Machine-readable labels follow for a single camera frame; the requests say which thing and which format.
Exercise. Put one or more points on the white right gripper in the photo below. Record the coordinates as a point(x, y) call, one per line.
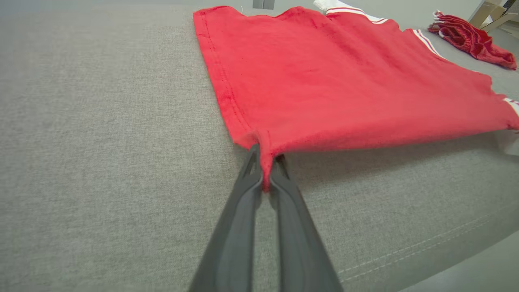
point(510, 142)

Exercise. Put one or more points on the brown cardboard box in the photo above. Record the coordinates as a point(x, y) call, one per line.
point(492, 14)

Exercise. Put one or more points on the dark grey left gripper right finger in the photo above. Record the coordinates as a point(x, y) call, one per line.
point(302, 251)

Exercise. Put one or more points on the red shorts with white trim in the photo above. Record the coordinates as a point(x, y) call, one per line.
point(472, 38)

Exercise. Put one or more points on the red white sports jersey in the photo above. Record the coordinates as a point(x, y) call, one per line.
point(344, 89)

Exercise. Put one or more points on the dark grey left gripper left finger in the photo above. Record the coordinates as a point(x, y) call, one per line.
point(235, 243)

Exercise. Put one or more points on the grey upholstered fabric bench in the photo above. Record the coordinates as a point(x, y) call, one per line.
point(101, 154)

